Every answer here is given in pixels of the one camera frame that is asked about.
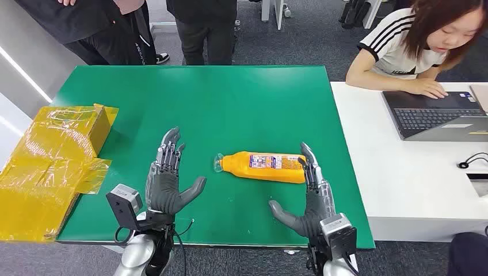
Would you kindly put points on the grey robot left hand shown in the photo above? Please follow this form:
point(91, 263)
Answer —
point(164, 194)

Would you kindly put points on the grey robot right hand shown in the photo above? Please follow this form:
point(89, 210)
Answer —
point(318, 202)

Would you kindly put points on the orange detergent bottle clear cap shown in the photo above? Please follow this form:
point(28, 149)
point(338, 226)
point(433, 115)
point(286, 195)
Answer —
point(244, 167)

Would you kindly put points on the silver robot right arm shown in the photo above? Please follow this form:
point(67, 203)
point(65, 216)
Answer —
point(335, 269)

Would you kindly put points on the white desk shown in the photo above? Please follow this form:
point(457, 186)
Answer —
point(400, 171)

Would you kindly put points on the green table mat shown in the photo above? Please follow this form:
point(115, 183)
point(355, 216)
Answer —
point(228, 106)

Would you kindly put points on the yellow taped cardboard box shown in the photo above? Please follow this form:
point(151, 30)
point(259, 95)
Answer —
point(45, 160)

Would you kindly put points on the dark grey laptop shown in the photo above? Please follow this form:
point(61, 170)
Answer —
point(431, 114)

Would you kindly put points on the dark fabric object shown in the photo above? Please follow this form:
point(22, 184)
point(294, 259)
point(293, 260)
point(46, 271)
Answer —
point(469, 255)

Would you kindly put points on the standing person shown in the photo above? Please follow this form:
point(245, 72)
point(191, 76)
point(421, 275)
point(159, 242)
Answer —
point(95, 26)
point(206, 30)

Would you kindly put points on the seated person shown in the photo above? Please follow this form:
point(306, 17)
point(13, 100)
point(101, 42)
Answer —
point(392, 42)

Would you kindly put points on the white table leg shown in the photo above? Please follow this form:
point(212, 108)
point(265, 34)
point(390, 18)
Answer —
point(278, 11)

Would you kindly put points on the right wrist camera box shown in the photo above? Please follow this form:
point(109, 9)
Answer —
point(339, 236)

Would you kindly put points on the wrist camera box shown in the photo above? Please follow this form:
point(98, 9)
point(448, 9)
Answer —
point(124, 204)
point(339, 236)

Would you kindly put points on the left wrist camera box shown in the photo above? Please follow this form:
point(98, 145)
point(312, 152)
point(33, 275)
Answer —
point(124, 204)

